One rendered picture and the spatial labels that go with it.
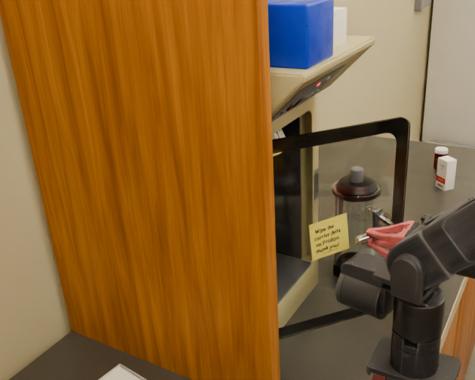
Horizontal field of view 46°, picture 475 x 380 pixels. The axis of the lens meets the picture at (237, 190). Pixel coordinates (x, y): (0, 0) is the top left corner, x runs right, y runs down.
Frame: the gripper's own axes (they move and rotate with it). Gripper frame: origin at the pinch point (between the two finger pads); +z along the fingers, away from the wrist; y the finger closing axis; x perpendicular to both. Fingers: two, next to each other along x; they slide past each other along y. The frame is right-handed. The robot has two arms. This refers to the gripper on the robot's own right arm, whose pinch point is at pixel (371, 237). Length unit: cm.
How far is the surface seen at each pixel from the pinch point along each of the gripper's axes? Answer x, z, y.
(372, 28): -184, 62, 5
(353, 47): -6.6, 7.1, 31.3
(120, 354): 23, 43, -26
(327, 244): 2.1, 7.3, -2.3
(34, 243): 24, 61, -5
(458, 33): -297, 43, -15
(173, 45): 22.0, 22.7, 36.0
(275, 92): 14.0, 11.1, 28.5
